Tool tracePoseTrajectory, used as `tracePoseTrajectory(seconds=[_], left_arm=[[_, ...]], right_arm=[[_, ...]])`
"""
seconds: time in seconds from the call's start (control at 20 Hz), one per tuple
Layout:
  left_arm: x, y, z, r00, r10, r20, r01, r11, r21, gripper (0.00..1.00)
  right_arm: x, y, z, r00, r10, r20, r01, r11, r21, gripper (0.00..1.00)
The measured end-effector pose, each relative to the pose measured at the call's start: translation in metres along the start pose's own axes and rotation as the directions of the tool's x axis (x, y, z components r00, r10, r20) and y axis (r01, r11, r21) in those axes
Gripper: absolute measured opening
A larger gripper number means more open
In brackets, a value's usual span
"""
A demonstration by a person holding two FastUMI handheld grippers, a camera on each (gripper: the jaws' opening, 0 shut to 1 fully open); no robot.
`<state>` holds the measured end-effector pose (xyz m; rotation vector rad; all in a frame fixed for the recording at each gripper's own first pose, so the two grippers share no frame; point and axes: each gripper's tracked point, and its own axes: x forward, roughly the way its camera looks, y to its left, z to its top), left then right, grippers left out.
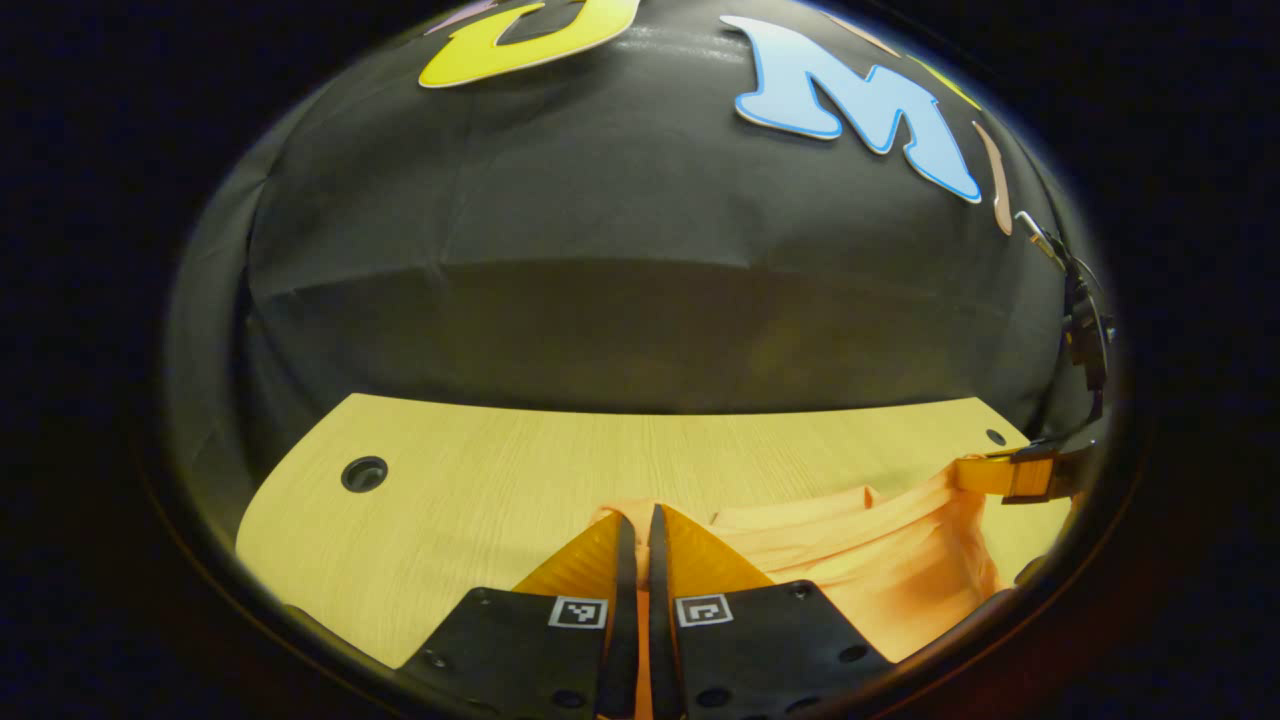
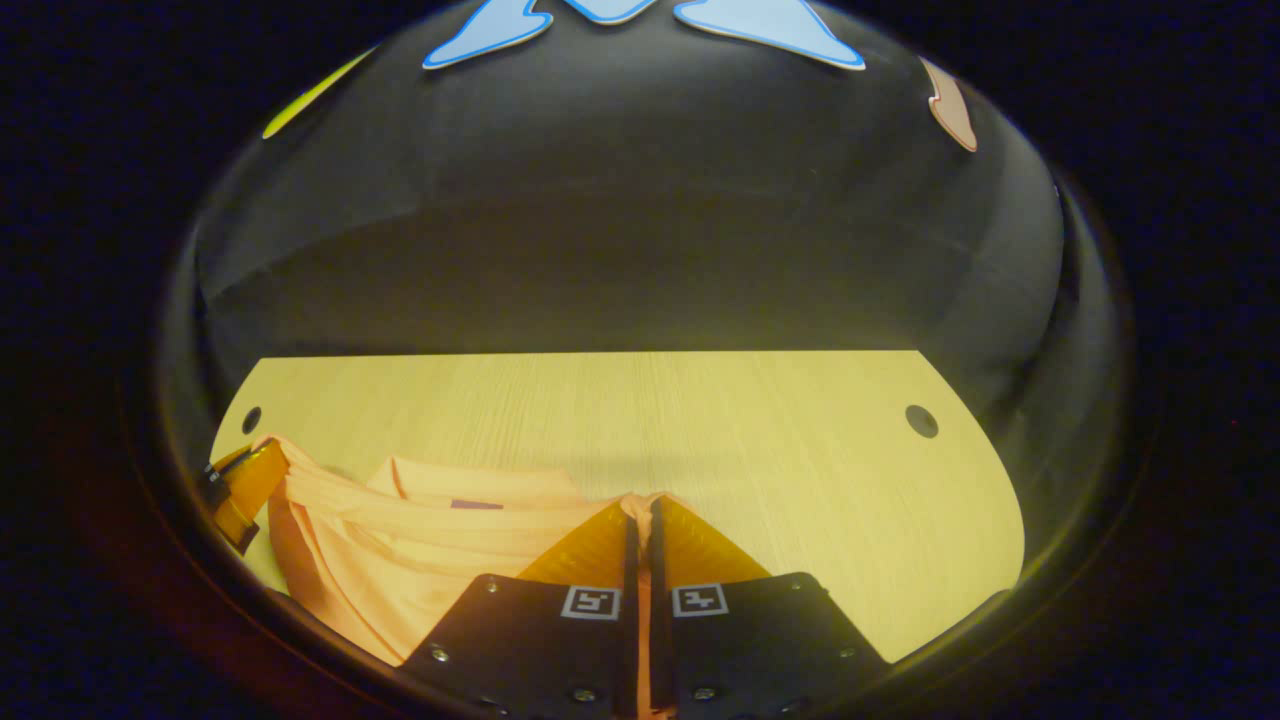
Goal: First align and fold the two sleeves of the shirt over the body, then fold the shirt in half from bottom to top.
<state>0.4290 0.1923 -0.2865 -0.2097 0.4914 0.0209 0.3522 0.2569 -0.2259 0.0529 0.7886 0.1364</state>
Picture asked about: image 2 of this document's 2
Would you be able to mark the orange T-shirt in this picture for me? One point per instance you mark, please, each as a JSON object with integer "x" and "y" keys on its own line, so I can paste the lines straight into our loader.
{"x": 400, "y": 560}

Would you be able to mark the black backdrop cloth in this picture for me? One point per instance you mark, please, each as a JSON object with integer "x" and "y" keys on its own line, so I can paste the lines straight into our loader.
{"x": 640, "y": 200}

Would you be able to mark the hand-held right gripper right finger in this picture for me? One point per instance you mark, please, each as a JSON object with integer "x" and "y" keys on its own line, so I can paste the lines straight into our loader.
{"x": 658, "y": 570}

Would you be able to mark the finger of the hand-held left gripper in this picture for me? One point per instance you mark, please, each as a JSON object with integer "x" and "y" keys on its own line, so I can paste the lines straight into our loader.
{"x": 262, "y": 470}
{"x": 238, "y": 525}

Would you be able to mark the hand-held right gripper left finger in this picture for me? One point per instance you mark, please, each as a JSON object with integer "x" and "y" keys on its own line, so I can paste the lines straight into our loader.
{"x": 630, "y": 570}

